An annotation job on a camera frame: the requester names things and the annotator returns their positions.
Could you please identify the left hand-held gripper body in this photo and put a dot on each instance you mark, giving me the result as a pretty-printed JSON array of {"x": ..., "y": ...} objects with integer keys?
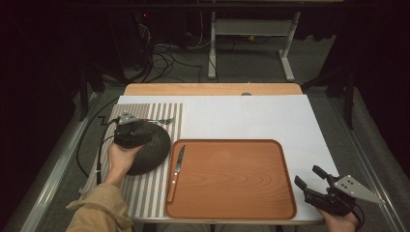
[{"x": 130, "y": 133}]

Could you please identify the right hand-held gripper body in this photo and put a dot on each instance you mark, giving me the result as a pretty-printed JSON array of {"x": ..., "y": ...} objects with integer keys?
[{"x": 336, "y": 195}]

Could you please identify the dark oval plate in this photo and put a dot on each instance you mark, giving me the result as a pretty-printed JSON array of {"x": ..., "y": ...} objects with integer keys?
[{"x": 154, "y": 151}]

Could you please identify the brown wooden tray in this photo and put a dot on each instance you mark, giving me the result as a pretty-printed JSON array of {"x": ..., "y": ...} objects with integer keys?
[{"x": 232, "y": 180}]

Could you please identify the person's right hand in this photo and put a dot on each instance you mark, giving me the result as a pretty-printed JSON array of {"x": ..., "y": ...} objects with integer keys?
[{"x": 338, "y": 223}]

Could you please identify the person's left hand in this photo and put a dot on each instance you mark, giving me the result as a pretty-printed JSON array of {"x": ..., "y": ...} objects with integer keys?
[{"x": 121, "y": 164}]

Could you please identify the black metal stand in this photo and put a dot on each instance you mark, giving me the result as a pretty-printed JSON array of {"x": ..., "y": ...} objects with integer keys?
[
  {"x": 84, "y": 93},
  {"x": 348, "y": 100}
]

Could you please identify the striped placemat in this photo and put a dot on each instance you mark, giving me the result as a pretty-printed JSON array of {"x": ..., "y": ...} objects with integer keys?
[{"x": 148, "y": 193}]

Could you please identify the white table board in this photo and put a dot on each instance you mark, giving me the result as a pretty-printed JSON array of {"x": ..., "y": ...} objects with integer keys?
[{"x": 257, "y": 119}]

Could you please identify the small yellow-green ball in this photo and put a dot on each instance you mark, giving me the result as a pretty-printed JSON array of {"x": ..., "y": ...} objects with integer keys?
[{"x": 251, "y": 37}]

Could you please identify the aluminium floor rail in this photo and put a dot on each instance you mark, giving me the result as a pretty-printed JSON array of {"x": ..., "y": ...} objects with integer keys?
[
  {"x": 370, "y": 161},
  {"x": 54, "y": 174}
]

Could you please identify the white metal desk frame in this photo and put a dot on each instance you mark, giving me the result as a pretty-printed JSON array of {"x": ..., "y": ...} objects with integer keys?
[{"x": 251, "y": 27}]

